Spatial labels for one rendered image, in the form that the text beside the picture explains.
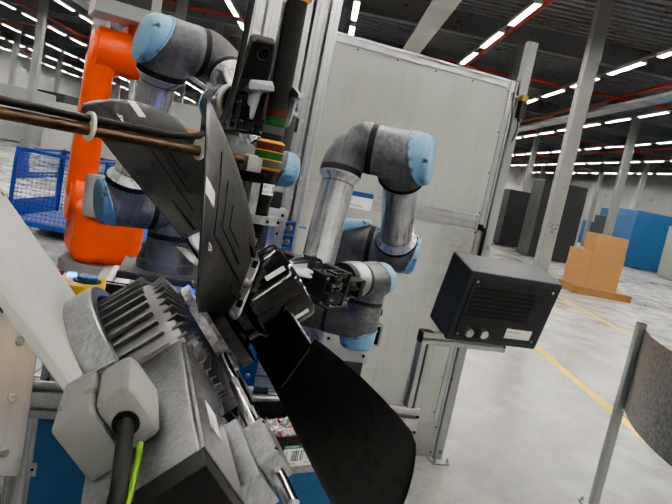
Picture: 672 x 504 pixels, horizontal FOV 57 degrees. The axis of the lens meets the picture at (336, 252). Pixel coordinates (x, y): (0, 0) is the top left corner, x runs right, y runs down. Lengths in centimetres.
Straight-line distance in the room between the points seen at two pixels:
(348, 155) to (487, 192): 188
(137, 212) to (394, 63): 168
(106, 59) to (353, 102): 249
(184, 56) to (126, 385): 102
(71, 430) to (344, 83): 245
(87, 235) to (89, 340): 402
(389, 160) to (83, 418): 95
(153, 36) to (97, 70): 351
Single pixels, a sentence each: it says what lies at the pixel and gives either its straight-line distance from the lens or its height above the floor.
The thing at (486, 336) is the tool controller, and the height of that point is 107.
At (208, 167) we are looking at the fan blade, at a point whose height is 137.
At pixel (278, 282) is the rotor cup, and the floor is 122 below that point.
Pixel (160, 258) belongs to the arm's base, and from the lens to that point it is 168.
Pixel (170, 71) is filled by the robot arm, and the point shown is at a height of 153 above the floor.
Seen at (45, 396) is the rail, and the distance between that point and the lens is 142.
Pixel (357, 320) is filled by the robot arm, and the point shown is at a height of 109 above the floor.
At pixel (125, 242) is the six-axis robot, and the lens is 487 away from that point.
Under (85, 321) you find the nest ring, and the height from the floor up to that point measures 115.
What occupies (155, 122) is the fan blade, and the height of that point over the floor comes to 141.
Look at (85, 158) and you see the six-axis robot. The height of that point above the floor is 112.
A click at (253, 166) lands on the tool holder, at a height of 137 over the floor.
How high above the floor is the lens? 139
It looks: 7 degrees down
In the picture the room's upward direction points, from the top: 11 degrees clockwise
